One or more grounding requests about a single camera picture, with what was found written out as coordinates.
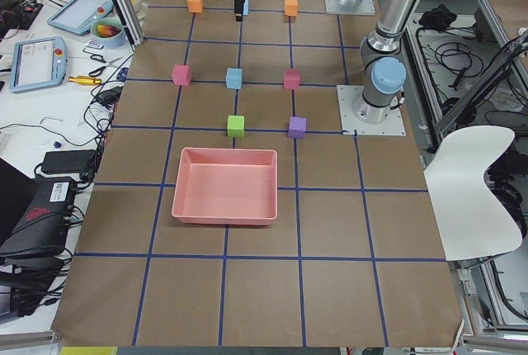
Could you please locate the light blue block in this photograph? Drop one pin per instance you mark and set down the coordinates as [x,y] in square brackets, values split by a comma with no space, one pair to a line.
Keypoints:
[247,8]
[234,78]

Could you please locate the orange block far side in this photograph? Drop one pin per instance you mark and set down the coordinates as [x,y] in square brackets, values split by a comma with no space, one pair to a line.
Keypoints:
[195,6]

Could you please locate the orange block near robot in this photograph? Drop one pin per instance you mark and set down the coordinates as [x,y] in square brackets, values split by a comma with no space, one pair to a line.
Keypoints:
[291,8]

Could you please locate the pink block left near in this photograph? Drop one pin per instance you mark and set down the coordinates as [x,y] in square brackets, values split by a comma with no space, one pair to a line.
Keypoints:
[291,79]

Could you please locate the pink block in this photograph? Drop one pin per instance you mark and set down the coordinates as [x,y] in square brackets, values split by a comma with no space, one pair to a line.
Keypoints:
[291,79]
[181,75]

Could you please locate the pink block left far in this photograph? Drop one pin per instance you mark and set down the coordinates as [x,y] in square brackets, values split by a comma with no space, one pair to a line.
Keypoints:
[181,75]

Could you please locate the beige bowl with lemon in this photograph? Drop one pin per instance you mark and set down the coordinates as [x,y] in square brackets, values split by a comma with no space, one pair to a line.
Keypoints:
[140,8]

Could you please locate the green foam block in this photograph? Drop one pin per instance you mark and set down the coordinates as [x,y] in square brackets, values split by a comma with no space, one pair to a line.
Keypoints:
[236,126]

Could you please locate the purple block left side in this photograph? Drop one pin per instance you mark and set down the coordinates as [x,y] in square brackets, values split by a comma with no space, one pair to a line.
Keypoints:
[297,127]

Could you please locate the teach pendant upper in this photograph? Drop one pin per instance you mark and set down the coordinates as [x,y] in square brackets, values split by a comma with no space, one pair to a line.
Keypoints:
[78,16]

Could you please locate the teach pendant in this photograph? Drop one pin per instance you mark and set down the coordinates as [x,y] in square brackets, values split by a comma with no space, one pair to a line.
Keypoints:
[38,64]
[78,16]

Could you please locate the brass cylinder tool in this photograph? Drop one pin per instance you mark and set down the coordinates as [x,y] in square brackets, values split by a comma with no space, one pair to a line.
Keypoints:
[85,80]

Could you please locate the pink plastic tray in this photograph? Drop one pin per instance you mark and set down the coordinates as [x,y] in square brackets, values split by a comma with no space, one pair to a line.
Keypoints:
[226,187]

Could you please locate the teach pendant lower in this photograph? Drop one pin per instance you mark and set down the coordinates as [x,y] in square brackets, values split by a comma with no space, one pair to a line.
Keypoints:
[38,64]

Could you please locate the black power adapter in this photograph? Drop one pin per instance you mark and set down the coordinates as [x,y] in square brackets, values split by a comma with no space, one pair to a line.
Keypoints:
[72,161]

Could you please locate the black computer box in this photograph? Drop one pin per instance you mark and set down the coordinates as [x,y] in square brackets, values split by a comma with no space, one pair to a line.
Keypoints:
[36,216]

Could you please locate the white chair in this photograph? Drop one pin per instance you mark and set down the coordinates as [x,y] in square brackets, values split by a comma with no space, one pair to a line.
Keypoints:
[471,221]

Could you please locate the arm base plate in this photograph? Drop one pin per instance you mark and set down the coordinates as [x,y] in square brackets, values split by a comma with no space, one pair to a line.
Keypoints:
[350,7]
[392,124]

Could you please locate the aluminium frame post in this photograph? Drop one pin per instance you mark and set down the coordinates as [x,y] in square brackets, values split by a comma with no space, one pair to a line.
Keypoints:
[119,0]

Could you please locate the black handled scissors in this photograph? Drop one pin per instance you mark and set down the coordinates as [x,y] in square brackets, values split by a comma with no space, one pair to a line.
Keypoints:
[104,65]

